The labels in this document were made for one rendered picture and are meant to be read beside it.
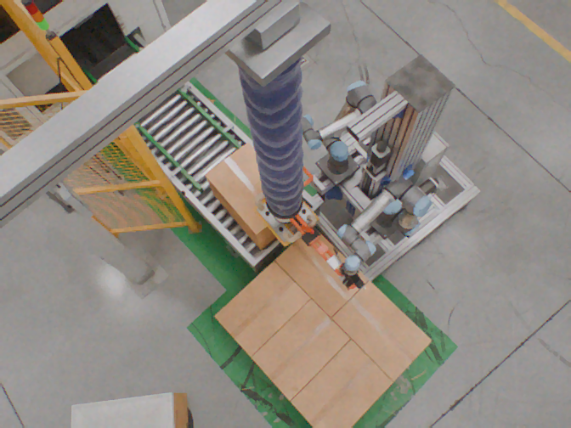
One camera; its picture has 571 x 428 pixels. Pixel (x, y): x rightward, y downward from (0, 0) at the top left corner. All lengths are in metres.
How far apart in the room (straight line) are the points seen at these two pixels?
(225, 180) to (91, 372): 1.98
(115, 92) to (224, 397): 3.15
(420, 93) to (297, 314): 1.83
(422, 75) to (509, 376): 2.63
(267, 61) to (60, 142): 0.65
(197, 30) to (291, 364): 2.62
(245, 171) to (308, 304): 1.07
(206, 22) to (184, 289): 3.15
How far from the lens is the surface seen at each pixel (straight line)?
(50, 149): 1.38
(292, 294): 3.65
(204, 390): 4.21
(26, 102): 2.81
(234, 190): 3.49
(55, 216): 3.00
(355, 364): 3.61
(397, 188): 2.72
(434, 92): 2.61
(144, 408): 3.26
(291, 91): 1.82
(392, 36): 5.46
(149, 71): 1.41
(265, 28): 1.56
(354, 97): 3.04
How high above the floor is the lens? 4.13
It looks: 70 degrees down
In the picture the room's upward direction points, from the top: 7 degrees counter-clockwise
